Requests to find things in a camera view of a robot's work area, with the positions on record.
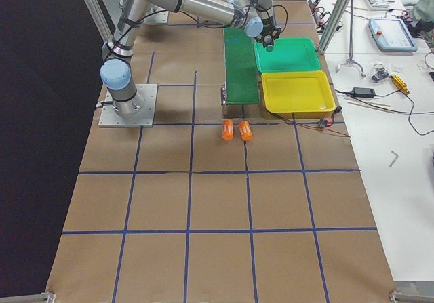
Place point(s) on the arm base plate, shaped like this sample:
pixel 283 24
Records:
pixel 157 17
pixel 137 112

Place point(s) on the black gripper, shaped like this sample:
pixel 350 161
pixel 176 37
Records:
pixel 266 34

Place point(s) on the teach pendant tablet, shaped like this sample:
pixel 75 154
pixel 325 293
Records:
pixel 391 35

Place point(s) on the green plastic tray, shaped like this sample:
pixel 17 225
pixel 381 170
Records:
pixel 290 54

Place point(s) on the orange 4680 cylinder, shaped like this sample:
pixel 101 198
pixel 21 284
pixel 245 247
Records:
pixel 227 129
pixel 245 130

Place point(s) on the aluminium frame post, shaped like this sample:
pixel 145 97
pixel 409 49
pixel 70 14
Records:
pixel 332 24

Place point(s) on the green conveyor belt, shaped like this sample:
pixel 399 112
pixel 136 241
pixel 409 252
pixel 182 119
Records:
pixel 241 84

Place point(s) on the person at desk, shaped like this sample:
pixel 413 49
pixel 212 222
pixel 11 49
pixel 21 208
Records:
pixel 422 20

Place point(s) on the yellow plastic tray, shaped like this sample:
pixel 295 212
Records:
pixel 307 92

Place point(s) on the black power adapter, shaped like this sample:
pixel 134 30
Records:
pixel 363 92

